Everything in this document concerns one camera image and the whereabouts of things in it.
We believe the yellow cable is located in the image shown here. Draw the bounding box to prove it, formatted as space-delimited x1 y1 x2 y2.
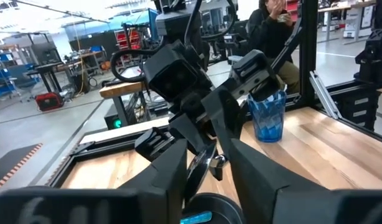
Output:
73 23 86 96

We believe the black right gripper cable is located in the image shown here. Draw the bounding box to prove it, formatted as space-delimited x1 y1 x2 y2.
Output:
109 48 167 84

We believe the person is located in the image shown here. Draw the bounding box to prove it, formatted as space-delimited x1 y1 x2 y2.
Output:
246 0 301 94

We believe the silver frame brace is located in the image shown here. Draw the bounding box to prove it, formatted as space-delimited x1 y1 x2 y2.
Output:
309 70 342 120

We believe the black floor mat striped edge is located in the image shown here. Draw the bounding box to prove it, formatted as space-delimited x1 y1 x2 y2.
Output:
0 142 43 194

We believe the blue panel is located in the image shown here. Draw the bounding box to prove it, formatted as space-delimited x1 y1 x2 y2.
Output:
62 8 159 41

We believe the red bin rack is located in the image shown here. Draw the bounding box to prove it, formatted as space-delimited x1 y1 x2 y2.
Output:
114 27 142 50

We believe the red toolbox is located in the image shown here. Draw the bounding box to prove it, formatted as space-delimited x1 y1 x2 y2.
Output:
34 91 65 112

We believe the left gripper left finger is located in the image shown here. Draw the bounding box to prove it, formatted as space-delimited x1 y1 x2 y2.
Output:
118 138 189 224

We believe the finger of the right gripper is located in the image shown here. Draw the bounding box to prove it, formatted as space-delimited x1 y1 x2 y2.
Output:
203 85 247 159
168 113 210 155

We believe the black box green light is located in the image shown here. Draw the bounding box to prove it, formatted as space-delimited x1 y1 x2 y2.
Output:
103 104 128 131

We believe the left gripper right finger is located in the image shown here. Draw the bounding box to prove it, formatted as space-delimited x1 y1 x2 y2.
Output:
228 138 330 224

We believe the black bracket mount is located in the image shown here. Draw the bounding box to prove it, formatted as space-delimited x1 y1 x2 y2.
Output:
354 27 382 86

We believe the light wooden table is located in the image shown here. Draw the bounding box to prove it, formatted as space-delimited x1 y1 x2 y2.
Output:
317 0 378 43

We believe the black desk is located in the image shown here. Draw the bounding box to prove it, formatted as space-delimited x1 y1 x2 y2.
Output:
26 61 74 93

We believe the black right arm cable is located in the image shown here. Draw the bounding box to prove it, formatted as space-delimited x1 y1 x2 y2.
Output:
183 0 238 41

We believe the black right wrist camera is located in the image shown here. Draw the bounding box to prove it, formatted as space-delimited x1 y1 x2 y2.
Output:
142 42 212 103

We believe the black control box stack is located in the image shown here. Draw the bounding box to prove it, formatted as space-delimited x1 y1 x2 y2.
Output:
335 88 382 133

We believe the blue glass cup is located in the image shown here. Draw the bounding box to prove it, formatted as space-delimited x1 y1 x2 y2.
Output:
246 90 287 143

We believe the blue bin shelf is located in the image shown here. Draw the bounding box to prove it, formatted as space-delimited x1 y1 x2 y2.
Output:
0 51 39 100

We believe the black table frame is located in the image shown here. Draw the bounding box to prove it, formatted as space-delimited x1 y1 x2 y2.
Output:
49 0 382 187

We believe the black plastic tray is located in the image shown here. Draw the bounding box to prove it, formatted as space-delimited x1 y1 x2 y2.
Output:
181 192 246 224

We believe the wooden workbench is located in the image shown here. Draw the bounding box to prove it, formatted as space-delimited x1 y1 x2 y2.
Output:
99 80 148 127

